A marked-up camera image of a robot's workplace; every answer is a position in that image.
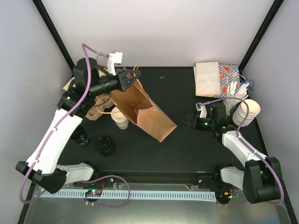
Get brown kraft paper bag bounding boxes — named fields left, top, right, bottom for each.
left=111, top=80, right=177, bottom=142

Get white paper cup black print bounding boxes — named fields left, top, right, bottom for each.
left=111, top=107, right=129, bottom=130

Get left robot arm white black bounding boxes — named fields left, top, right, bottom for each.
left=16, top=58, right=141, bottom=194

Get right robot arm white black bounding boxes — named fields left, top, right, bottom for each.
left=182, top=103, right=285, bottom=204

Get stack of white paper cups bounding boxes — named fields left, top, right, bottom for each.
left=232, top=99, right=261, bottom=127

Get stacked pulp cup carriers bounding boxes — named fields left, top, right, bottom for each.
left=86, top=102, right=114, bottom=121

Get white paper bag brown trim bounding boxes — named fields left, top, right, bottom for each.
left=195, top=62, right=221, bottom=96

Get bundle of white straws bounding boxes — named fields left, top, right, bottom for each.
left=224, top=81, right=249, bottom=110

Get blue checkered paper bag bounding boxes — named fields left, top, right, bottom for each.
left=214, top=63, right=255, bottom=98

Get black lid stack left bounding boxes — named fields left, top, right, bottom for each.
left=96, top=135, right=116, bottom=156

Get black cup with blue band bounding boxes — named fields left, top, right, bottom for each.
left=70, top=125, right=89, bottom=146

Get tan paper bag with handles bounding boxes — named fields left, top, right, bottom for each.
left=63, top=70, right=108, bottom=91

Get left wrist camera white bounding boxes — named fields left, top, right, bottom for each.
left=107, top=51, right=123, bottom=76

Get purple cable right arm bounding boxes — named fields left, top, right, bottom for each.
left=202, top=97, right=285, bottom=208

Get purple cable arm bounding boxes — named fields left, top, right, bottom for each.
left=19, top=43, right=130, bottom=208
left=202, top=97, right=285, bottom=208

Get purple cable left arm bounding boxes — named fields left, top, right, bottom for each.
left=19, top=43, right=130, bottom=208

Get black frame post left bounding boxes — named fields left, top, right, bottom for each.
left=32, top=0, right=75, bottom=71

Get black frame post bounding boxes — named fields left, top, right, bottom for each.
left=32, top=0, right=75, bottom=71
left=238, top=0, right=284, bottom=74

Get light blue cable duct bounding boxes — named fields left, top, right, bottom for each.
left=50, top=189, right=216, bottom=202

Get black frame post right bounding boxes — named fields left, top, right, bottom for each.
left=238, top=0, right=284, bottom=74

